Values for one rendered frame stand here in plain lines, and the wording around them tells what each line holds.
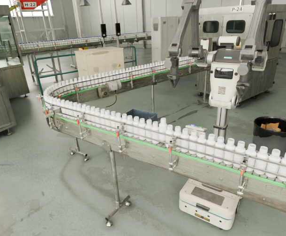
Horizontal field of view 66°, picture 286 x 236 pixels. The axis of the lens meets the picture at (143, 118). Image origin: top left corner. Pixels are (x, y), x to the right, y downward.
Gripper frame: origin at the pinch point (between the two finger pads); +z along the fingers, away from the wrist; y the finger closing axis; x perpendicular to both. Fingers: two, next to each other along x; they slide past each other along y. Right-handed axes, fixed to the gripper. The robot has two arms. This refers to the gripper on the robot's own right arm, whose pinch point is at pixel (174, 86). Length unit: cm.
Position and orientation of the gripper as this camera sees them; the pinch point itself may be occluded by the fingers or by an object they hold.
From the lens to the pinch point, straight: 160.2
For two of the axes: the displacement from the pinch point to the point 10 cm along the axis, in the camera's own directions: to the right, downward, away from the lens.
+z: 0.3, 9.2, 4.0
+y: -5.5, 3.5, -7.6
